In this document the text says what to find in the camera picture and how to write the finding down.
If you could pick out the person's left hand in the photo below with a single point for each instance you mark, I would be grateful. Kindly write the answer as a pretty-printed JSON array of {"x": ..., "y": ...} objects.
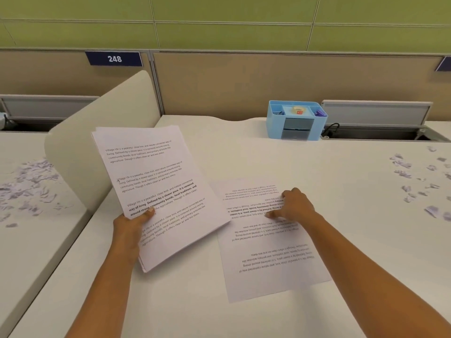
[{"x": 128, "y": 239}]

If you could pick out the person's right hand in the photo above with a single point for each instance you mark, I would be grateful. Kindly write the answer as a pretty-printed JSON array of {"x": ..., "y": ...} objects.
[{"x": 296, "y": 207}]

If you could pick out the gathered printed sheet bundle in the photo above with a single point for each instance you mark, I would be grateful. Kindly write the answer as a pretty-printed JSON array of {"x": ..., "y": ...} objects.
[{"x": 155, "y": 193}]

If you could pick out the printed sheets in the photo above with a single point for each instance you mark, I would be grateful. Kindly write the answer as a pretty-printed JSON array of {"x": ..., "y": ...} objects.
[{"x": 267, "y": 271}]

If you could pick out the blue desk organizer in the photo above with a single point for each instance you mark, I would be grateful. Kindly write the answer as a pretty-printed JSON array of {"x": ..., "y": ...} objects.
[{"x": 273, "y": 126}]

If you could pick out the purple stapler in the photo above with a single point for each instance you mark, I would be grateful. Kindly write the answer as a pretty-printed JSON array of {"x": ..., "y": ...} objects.
[
  {"x": 320, "y": 113},
  {"x": 278, "y": 112}
]

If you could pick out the clear tape roll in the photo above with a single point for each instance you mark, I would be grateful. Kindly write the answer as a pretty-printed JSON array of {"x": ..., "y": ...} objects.
[{"x": 295, "y": 110}]

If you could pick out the heap of paper scraps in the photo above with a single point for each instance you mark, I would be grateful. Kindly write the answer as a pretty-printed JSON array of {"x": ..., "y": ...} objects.
[
  {"x": 401, "y": 163},
  {"x": 24, "y": 186}
]

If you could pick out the person's right forearm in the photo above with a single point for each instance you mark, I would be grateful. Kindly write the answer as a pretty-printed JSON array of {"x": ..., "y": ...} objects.
[{"x": 370, "y": 274}]

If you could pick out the person's left forearm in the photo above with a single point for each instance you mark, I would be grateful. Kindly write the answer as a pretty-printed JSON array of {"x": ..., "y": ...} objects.
[{"x": 105, "y": 299}]

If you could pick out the white desk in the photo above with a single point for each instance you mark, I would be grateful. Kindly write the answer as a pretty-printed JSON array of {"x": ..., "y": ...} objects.
[
  {"x": 28, "y": 278},
  {"x": 352, "y": 225}
]

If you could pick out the white side divider panel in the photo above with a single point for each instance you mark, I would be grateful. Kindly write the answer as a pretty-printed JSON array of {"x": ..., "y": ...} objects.
[{"x": 105, "y": 109}]

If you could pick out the beige partition panel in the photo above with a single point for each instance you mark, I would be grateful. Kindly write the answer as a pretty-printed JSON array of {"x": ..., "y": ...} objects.
[
  {"x": 246, "y": 84},
  {"x": 38, "y": 75}
]

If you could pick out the blue number sign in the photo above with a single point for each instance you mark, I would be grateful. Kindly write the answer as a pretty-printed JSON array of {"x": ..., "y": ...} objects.
[
  {"x": 444, "y": 64},
  {"x": 97, "y": 58}
]

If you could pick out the grey partition post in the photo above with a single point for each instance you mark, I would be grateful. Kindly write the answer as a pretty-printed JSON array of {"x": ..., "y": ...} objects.
[{"x": 157, "y": 84}]

